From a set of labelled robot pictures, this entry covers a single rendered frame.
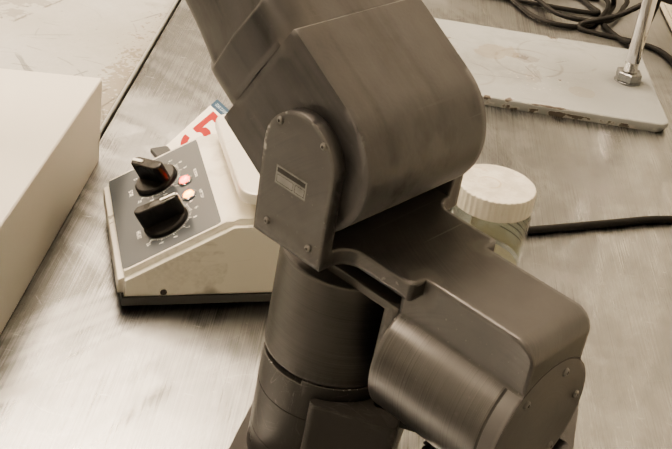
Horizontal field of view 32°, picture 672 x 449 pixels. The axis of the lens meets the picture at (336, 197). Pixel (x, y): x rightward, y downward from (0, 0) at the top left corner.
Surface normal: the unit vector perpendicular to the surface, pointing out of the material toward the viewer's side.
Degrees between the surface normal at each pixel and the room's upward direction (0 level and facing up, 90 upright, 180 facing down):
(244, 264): 90
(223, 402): 0
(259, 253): 90
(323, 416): 90
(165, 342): 0
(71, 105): 4
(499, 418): 61
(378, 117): 42
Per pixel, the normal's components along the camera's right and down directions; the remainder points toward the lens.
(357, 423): -0.26, 0.44
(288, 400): -0.52, 0.34
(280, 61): -0.69, 0.29
